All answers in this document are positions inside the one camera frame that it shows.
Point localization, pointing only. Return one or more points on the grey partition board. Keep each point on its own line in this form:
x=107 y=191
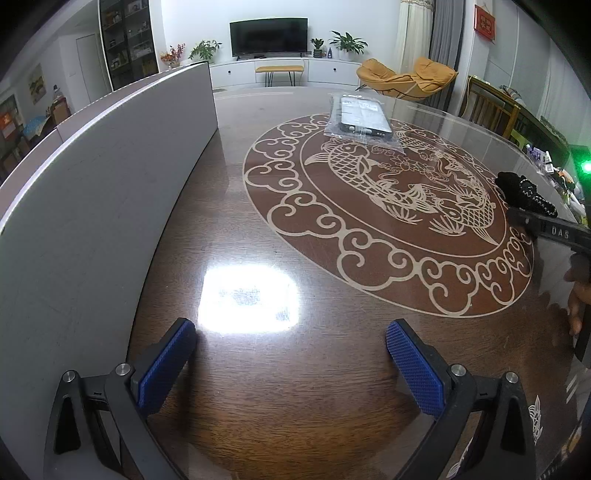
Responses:
x=92 y=184

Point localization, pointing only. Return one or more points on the blue cloth covered table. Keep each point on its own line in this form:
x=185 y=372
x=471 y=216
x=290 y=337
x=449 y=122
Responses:
x=36 y=125

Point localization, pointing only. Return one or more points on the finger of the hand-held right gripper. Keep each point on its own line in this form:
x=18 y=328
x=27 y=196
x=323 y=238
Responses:
x=526 y=225

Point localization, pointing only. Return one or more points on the red flowers in vase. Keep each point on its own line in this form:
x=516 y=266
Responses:
x=173 y=53

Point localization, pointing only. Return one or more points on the red wall hanging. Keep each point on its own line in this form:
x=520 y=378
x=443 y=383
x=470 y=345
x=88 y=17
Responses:
x=485 y=23

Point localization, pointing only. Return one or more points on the white door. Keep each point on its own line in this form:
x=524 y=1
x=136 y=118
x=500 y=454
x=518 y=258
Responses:
x=90 y=69

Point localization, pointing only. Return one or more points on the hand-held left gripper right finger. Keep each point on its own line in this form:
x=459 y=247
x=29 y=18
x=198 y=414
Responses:
x=413 y=369

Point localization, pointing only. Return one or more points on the white television console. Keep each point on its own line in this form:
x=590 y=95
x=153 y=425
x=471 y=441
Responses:
x=231 y=74

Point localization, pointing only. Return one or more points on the small green potted plant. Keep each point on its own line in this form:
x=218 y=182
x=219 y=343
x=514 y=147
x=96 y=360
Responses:
x=316 y=46

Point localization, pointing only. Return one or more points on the bagged black phone case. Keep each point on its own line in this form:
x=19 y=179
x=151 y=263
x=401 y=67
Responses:
x=360 y=115

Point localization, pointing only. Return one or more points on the wooden dining chair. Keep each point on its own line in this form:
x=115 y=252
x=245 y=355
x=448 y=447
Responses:
x=489 y=106

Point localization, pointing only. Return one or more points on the wooden bench with hairpin legs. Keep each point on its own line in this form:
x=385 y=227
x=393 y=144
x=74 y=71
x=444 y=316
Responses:
x=279 y=69

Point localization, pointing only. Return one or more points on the framed landscape painting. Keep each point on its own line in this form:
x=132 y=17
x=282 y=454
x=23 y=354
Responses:
x=36 y=85

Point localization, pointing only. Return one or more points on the leafy green potted plant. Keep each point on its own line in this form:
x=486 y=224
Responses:
x=205 y=48

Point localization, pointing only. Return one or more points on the person's right hand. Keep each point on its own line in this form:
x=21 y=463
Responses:
x=578 y=304

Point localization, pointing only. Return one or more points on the orange lounge chair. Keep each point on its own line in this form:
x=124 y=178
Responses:
x=376 y=71
x=434 y=69

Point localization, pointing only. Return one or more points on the black beaded velvet pouch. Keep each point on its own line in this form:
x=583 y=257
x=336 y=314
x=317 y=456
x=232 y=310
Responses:
x=517 y=184

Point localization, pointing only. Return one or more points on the cluttered wooden sideboard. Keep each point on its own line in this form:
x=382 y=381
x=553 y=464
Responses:
x=540 y=134

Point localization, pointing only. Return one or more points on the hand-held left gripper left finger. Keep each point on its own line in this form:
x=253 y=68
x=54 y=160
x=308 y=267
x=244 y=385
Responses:
x=166 y=364

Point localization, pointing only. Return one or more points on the white sheer curtain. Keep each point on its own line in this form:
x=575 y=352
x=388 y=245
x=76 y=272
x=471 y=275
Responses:
x=415 y=37

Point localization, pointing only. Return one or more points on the black glass display cabinet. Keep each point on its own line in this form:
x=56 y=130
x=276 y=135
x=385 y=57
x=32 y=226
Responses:
x=129 y=41

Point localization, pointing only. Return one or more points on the black flat-screen television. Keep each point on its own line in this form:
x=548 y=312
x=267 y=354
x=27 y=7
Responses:
x=268 y=37

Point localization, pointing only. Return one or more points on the red wall calendar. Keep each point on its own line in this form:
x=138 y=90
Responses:
x=7 y=122

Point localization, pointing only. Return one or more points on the large green potted plant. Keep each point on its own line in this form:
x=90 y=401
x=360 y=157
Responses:
x=348 y=44

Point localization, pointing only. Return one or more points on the grey curtain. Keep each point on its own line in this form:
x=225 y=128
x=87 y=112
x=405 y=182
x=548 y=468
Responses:
x=448 y=46

